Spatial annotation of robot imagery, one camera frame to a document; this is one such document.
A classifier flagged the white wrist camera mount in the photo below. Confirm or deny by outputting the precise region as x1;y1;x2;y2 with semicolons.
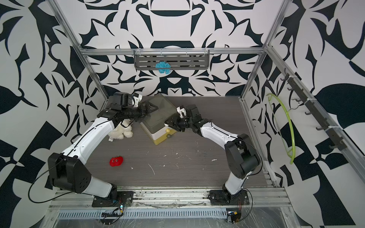
176;107;187;118
132;93;143;107

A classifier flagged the white plush toy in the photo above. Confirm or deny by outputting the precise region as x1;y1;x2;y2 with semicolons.
108;119;133;142

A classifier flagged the teal yarn ball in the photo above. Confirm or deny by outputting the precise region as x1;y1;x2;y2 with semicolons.
156;61;171;74

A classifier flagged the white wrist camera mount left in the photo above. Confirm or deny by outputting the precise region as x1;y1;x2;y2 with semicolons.
132;93;143;107

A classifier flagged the grey-yellow mini drawer cabinet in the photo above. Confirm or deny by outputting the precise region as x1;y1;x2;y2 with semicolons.
140;94;177;145

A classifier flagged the green cable loop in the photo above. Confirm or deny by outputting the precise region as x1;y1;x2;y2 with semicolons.
266;93;296;165

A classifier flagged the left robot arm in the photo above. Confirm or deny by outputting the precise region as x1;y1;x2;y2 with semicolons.
48;92;158;206

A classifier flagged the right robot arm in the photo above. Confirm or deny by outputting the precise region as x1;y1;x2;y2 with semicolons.
164;104;262;205

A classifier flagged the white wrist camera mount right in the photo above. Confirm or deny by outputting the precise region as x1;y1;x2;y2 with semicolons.
176;107;187;118

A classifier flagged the grey wall shelf rack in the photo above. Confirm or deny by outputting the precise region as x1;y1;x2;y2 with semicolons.
133;49;210;70

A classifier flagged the red strawberry toy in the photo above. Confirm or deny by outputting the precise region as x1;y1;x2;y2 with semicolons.
109;156;124;167

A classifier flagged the grey hook rail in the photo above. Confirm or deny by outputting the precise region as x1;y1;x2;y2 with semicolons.
282;68;347;151

